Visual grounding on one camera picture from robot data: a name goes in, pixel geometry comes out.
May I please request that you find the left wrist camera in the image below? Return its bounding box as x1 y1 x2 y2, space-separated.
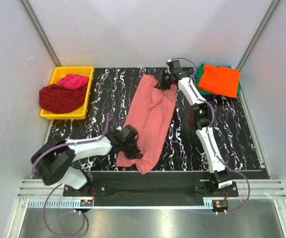
116 125 138 143

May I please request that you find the orange folded t shirt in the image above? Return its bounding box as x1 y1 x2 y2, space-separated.
198 64 240 98

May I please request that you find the salmon pink t shirt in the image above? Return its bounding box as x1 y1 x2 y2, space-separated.
116 74 177 175

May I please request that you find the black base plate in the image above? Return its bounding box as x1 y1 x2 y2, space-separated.
63 171 239 208

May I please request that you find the aluminium corner post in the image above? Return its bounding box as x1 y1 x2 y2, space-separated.
19 0 63 67
237 0 282 71

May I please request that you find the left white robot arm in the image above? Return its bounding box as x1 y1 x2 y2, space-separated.
31 132 143 196

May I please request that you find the purple cable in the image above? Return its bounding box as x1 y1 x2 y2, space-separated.
31 113 120 235
167 57 251 214

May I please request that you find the yellow plastic bin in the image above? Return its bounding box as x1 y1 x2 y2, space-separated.
40 66 94 120

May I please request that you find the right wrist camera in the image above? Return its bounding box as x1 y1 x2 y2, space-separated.
166 59 187 78

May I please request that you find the dark red t shirt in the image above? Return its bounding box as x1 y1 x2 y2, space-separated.
39 84 88 114

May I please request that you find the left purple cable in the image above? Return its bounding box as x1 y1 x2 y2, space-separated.
31 113 120 235

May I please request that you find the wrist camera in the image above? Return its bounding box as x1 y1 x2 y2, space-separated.
166 59 187 78
116 125 138 143

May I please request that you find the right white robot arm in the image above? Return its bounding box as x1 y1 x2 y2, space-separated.
155 70 233 197

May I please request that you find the left aluminium corner post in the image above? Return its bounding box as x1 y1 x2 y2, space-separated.
19 0 63 67

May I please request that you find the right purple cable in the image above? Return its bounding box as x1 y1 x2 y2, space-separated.
167 57 251 214

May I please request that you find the right aluminium corner post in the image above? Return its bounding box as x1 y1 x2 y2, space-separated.
237 0 282 71

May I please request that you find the aluminium frame rail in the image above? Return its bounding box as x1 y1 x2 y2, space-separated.
17 179 286 210

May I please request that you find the magenta t shirt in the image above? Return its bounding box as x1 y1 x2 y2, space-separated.
58 74 89 89

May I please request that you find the green folded t shirt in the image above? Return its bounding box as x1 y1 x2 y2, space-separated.
195 63 242 100

